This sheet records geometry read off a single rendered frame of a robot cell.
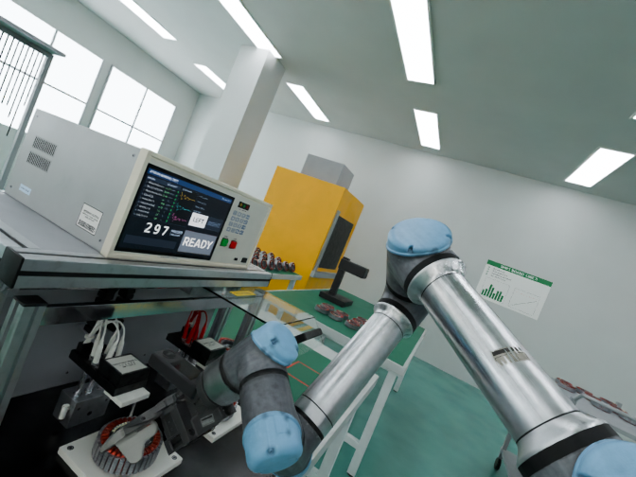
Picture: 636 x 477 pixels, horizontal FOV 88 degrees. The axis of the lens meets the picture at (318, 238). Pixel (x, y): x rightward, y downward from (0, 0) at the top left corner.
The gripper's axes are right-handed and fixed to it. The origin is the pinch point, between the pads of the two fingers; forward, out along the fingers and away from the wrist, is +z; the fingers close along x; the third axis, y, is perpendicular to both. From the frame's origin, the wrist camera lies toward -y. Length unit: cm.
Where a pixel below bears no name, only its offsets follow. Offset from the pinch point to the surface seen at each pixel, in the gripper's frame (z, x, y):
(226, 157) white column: 68, 297, -283
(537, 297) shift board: -145, 532, 90
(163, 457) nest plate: 2.2, 4.6, 6.4
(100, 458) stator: 2.9, -5.7, 1.3
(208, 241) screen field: -22.0, 15.0, -29.5
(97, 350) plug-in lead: -0.9, -3.2, -16.3
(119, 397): -1.6, -2.5, -6.3
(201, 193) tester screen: -30.7, 7.0, -34.9
